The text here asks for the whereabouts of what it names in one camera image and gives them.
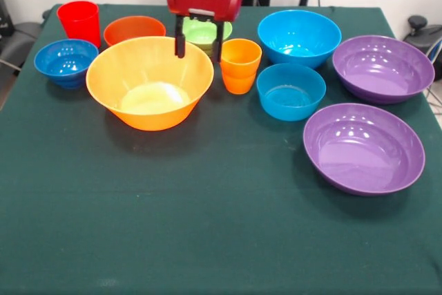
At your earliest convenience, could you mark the green bowl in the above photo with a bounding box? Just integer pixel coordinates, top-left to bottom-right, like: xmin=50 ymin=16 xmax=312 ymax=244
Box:
xmin=182 ymin=17 xmax=233 ymax=57

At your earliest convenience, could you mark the small light blue bowl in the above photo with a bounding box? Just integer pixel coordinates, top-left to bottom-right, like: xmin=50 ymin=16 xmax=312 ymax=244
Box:
xmin=256 ymin=63 xmax=327 ymax=122

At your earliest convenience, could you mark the red-orange bowl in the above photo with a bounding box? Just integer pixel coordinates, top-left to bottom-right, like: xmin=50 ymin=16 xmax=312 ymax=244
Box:
xmin=103 ymin=15 xmax=167 ymax=47

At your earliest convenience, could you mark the red cup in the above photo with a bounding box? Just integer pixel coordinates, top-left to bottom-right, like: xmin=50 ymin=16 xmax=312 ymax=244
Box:
xmin=56 ymin=0 xmax=102 ymax=49

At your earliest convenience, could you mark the dark blue bowl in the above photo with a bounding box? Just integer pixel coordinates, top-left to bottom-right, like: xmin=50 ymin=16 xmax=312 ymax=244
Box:
xmin=33 ymin=38 xmax=100 ymax=90

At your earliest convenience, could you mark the purple bowl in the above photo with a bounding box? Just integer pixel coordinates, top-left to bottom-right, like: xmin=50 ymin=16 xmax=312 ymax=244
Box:
xmin=302 ymin=102 xmax=426 ymax=196
xmin=331 ymin=35 xmax=436 ymax=105

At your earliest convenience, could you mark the large orange bowl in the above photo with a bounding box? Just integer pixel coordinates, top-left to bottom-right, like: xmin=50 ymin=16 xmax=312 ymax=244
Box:
xmin=85 ymin=35 xmax=215 ymax=132

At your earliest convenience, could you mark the dark green tablecloth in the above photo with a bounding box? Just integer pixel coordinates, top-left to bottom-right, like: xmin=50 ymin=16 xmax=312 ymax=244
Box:
xmin=0 ymin=3 xmax=442 ymax=295

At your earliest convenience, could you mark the orange cup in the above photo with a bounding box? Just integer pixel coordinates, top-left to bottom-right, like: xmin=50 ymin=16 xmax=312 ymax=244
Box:
xmin=219 ymin=39 xmax=263 ymax=95

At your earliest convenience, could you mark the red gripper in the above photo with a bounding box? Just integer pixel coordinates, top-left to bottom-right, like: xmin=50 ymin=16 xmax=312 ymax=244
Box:
xmin=165 ymin=0 xmax=245 ymax=64

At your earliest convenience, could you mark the large light blue bowl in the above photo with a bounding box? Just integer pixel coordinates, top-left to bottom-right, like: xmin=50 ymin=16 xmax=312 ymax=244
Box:
xmin=257 ymin=9 xmax=343 ymax=70

